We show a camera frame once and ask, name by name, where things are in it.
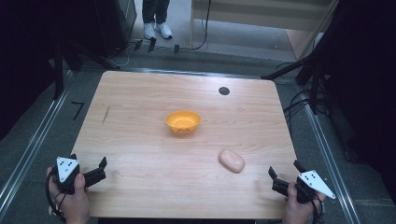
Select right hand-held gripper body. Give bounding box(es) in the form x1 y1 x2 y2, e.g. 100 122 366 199
271 170 337 205

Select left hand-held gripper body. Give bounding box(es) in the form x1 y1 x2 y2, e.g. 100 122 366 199
52 156 107 196

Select person's right hand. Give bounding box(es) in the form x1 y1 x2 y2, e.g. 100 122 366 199
281 181 327 224

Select person's left hand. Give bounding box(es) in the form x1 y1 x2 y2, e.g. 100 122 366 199
46 166 92 224

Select pale pink oval bread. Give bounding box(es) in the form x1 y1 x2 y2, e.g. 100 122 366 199
218 149 246 175

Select black corner tape mark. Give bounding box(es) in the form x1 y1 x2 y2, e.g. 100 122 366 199
70 101 85 121

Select black tripod stand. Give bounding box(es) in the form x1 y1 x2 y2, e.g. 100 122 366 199
50 38 121 101
261 50 331 116

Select orange plastic bowl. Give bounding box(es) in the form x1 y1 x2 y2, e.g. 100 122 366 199
165 110 202 135

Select dark curtain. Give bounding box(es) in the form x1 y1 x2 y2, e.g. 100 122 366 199
0 0 104 141
317 0 396 200

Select dark cabinet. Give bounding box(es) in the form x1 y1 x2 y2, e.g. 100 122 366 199
90 0 138 59

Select beige wooden shelf unit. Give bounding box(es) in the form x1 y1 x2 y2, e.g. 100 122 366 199
189 0 340 62

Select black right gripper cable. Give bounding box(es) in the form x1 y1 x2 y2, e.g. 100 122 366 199
303 183 325 224

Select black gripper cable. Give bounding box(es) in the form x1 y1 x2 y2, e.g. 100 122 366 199
45 169 67 223
303 183 325 224

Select metal floor rail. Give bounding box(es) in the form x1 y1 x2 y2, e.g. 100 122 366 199
0 70 75 213
302 101 362 224
122 67 300 82

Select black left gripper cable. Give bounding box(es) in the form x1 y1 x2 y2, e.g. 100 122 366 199
45 169 67 223

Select bundle of black floor cables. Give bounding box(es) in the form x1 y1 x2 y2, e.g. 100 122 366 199
275 61 328 133

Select white floor cable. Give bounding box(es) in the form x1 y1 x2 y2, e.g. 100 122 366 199
115 42 135 67

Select black hanging cable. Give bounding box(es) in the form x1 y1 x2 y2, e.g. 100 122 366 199
190 0 213 51

